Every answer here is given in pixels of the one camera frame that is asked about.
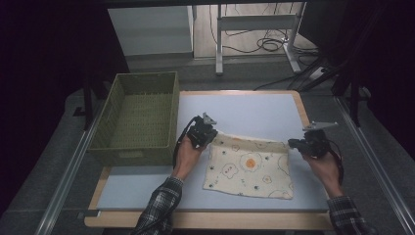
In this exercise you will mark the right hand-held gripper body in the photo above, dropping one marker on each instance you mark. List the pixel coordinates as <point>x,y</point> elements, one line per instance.
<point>316,143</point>

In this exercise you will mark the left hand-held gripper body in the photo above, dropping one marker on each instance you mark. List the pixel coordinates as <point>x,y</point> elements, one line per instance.
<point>202,133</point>

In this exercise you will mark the cream egg-print cloth bag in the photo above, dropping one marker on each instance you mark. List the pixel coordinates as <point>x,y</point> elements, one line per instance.
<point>249,169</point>

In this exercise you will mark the green woven basket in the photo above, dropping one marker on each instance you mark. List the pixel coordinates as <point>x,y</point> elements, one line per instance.
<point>143,124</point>

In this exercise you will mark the person's left hand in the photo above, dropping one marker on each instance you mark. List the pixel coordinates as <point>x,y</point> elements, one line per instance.
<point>185,158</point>

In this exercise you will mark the person's right hand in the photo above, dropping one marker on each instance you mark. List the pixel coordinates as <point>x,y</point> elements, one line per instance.
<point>328,173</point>

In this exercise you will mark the black metal stand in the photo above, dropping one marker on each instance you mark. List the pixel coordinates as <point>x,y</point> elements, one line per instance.
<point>87,104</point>
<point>354,98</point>

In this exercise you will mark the white power strip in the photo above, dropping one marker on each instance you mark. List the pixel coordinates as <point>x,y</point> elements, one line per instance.
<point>316,73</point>

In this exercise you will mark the white cabinet panel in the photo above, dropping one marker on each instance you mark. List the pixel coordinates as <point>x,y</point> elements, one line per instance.
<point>150,31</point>

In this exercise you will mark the black table clamp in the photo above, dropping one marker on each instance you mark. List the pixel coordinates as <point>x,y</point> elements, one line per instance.
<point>88,214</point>

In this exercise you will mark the silver metal floor rail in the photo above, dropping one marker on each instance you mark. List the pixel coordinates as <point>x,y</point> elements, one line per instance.
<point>65,182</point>
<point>378,166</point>

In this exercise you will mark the white metal desk frame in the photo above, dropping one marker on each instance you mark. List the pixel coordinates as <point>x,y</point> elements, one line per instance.
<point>254,23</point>

